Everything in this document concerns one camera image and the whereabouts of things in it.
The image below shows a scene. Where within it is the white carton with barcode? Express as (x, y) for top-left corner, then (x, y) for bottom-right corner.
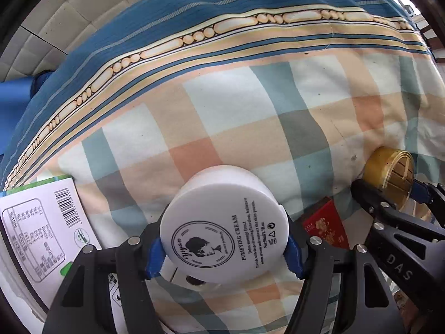
(0, 176), (105, 321)

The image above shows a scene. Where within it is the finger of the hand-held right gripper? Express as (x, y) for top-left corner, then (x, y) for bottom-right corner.
(412, 181), (445, 228)
(350, 178), (396, 224)

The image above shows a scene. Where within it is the plaid striped blanket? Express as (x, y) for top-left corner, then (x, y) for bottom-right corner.
(0, 0), (445, 334)

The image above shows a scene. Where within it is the gold round lid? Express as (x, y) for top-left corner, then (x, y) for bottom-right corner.
(363, 146), (416, 203)

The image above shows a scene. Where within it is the dark blue cloth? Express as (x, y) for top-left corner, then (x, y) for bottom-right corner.
(31, 70), (54, 96)

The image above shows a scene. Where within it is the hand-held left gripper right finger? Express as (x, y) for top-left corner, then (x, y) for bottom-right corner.
(283, 215), (406, 334)

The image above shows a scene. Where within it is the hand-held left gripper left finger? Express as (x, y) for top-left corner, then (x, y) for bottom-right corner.
(42, 220), (167, 334)

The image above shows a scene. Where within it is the red box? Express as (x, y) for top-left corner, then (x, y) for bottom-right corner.
(302, 197), (350, 250)

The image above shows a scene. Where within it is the white cream jar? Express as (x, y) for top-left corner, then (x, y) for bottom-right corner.
(160, 165), (290, 285)

